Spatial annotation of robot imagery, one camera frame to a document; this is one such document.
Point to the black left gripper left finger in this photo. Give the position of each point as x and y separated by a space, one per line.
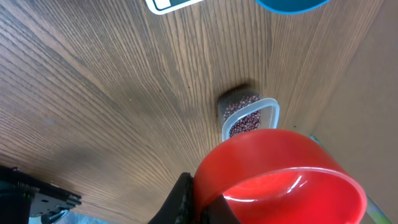
178 207

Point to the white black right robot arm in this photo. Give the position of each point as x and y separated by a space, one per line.
24 197

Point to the blue plastic bowl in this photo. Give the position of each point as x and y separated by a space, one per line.
289 7

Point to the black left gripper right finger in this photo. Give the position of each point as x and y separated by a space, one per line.
218 212

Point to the red adzuki beans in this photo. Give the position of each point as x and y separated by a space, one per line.
246 123

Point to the red scoop with blue handle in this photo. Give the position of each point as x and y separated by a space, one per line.
278 176

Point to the clear plastic food container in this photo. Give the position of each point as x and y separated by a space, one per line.
269 107

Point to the white digital kitchen scale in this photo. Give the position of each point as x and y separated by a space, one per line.
160 7

